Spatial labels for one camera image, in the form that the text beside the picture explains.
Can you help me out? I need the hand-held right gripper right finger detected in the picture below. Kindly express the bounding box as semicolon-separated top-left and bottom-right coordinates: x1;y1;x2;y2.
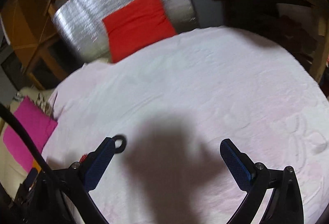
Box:
220;139;303;224

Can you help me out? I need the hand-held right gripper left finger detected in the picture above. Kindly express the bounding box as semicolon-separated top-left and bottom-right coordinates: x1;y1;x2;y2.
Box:
55;137;116;224

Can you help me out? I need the black hair tie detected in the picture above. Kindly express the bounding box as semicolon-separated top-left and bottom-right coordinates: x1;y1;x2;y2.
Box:
113;134;127;154

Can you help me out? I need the pink cloth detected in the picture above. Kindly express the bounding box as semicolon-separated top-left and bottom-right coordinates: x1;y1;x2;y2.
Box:
3;96;58;173

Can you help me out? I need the white towel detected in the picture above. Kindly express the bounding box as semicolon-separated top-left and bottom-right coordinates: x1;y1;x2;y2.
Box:
41;26;329;224

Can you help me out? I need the silver foil mat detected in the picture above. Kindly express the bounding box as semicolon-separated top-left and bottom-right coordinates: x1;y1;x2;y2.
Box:
51;0;198;65

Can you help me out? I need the red cushion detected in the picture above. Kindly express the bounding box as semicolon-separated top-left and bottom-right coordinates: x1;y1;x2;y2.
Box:
102;0;178;63

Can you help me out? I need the thick black cable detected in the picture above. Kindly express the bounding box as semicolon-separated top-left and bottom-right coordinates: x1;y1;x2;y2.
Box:
0;103;54;175

